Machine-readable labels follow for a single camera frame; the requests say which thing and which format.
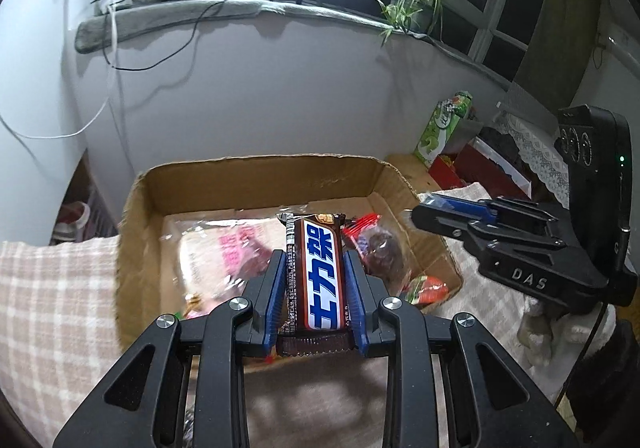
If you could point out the white lace cloth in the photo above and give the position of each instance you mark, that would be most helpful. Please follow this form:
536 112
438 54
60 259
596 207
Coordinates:
540 162

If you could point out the red and green snack packet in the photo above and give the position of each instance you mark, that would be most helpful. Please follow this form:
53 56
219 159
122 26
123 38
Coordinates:
425 289

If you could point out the green carton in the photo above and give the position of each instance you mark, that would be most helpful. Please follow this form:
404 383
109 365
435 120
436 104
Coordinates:
440 132

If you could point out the grey window sill cloth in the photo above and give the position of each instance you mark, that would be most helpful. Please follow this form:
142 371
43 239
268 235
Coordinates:
200 10

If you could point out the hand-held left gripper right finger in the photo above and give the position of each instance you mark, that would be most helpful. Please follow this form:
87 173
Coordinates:
356 303

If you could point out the red box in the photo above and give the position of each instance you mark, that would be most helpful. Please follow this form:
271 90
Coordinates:
475 167

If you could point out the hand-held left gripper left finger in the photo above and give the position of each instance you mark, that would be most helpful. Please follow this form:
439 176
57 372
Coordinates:
272 298

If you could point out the sliced bread packet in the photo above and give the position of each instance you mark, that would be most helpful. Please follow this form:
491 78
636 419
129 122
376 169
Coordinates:
220 248

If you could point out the cardboard box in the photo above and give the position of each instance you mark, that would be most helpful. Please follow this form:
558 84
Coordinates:
250 183

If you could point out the plaid blanket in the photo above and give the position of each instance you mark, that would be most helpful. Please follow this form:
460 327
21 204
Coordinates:
50 303

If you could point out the brown curtain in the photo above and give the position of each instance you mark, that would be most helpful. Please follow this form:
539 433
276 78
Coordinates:
560 27

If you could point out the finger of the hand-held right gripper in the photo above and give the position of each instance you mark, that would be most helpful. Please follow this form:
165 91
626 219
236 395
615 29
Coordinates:
460 204
445 224

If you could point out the dark round snack packet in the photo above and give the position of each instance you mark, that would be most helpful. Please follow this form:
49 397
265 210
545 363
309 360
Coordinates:
382 248

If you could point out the person's right hand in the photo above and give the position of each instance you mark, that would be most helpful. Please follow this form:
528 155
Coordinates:
540 333

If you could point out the blue label chocolate bar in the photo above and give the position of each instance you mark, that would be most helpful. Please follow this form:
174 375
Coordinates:
317 278

